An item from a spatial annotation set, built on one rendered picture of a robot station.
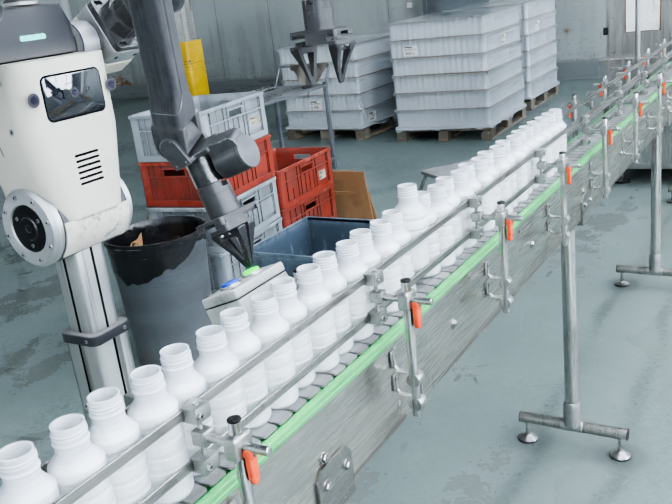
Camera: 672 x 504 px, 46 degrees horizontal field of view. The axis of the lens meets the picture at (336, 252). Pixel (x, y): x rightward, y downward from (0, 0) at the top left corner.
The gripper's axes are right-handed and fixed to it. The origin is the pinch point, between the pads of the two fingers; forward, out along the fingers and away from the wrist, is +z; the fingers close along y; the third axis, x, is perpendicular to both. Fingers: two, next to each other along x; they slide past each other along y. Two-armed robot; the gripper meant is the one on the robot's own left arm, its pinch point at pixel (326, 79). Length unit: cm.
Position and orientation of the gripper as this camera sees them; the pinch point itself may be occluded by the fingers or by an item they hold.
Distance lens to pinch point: 154.4
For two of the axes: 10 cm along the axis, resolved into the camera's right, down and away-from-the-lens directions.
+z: 1.2, 9.4, 3.1
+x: -5.1, 3.3, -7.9
